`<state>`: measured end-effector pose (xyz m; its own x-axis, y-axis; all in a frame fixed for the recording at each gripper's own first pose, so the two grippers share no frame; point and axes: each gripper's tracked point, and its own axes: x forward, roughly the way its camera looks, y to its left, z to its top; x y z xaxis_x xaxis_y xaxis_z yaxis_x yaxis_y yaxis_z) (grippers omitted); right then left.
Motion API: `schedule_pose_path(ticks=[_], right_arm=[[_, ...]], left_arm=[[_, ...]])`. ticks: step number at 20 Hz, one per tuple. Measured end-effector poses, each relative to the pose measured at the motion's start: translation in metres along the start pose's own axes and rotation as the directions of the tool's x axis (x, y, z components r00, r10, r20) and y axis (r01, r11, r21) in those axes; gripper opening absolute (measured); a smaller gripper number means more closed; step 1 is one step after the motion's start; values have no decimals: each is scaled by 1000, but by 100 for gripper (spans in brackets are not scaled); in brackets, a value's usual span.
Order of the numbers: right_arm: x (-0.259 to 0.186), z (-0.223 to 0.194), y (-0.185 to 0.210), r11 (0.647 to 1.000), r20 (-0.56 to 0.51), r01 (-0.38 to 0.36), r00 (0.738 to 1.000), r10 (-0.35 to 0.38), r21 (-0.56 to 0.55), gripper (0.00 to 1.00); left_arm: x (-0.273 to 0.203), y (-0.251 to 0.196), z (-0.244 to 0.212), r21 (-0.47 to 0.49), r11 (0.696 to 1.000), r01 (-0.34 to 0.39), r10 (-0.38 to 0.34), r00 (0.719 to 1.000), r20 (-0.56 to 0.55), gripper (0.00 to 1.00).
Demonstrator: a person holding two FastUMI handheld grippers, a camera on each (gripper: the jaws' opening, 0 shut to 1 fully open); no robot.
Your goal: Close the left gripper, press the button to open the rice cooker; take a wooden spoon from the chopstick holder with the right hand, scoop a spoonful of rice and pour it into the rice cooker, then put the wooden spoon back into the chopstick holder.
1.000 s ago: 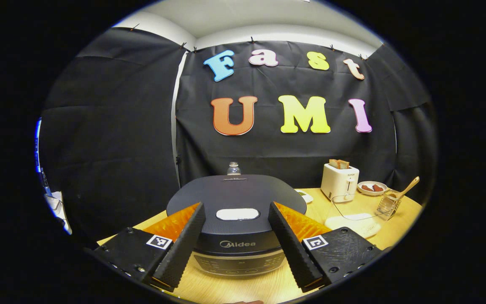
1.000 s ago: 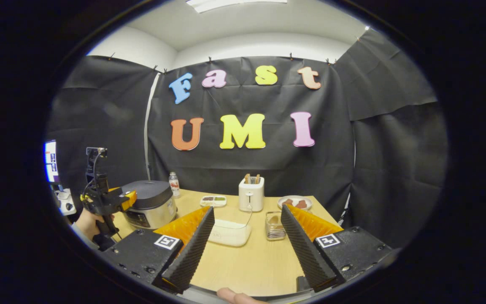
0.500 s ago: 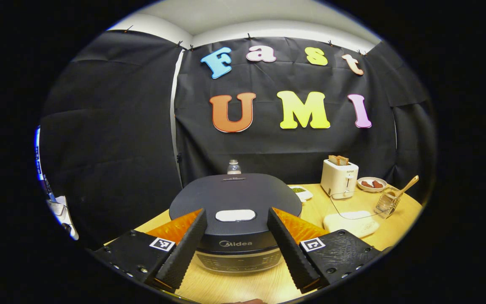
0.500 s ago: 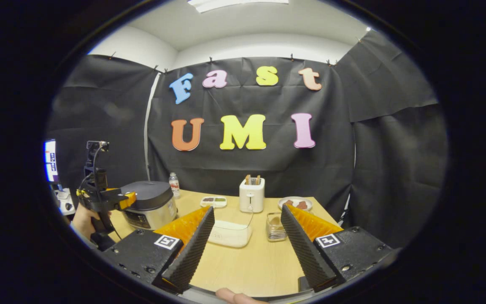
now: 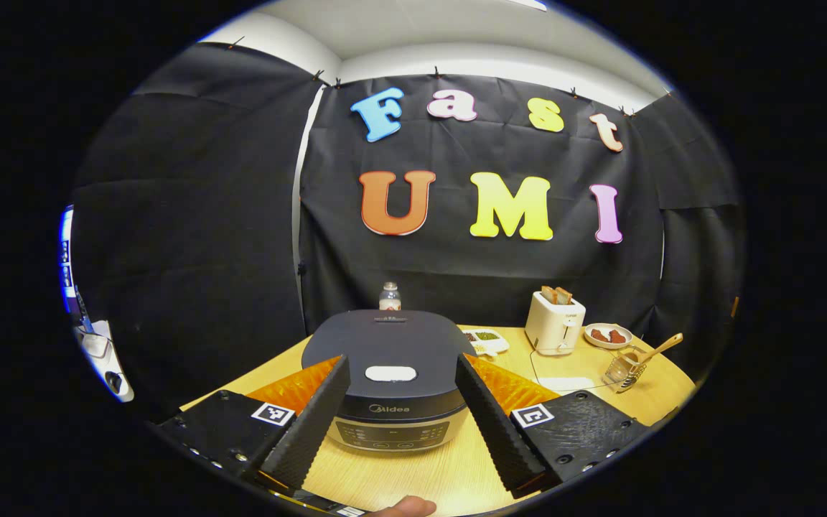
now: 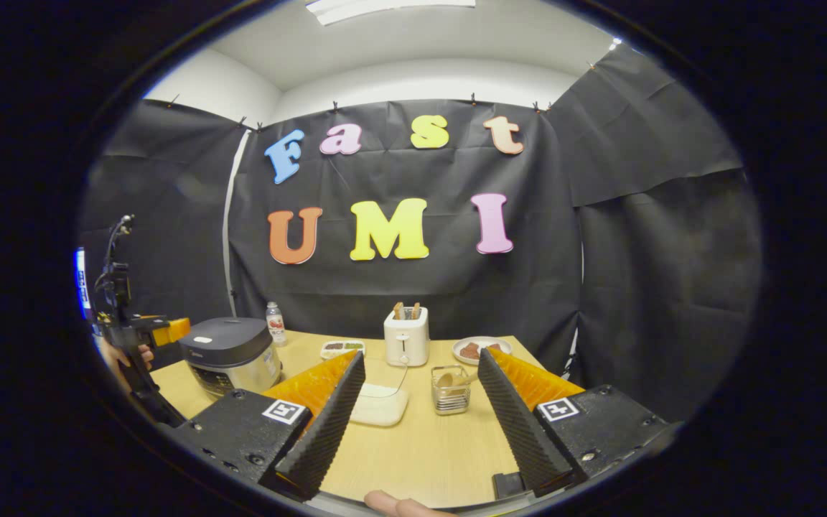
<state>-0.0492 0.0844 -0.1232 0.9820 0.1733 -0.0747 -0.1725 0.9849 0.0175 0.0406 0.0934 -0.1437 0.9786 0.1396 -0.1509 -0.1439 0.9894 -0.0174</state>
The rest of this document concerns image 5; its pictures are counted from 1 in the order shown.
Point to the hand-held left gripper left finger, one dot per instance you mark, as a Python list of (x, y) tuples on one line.
[(311, 431)]

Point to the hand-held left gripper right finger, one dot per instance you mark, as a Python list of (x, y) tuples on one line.
[(492, 431)]

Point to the black and silver rice cooker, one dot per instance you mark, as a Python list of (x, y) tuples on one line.
[(392, 345)]

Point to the wooden spoon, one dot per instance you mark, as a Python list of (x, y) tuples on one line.
[(661, 348)]

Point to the white divided grain dish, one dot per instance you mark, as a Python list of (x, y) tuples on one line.
[(487, 340)]

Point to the white toaster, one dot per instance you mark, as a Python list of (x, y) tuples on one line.
[(553, 330)]

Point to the white round plate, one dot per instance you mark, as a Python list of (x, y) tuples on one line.
[(607, 345)]

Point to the red meat piece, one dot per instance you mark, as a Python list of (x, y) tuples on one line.
[(600, 335), (618, 336)]

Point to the toast slice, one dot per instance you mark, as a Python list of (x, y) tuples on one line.
[(564, 296), (548, 295)]

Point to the small clear water bottle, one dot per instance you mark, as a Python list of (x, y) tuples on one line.
[(390, 298)]

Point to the black backdrop cloth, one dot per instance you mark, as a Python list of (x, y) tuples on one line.
[(492, 273)]

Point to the large ceiling light panel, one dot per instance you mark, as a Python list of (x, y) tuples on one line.
[(528, 4)]

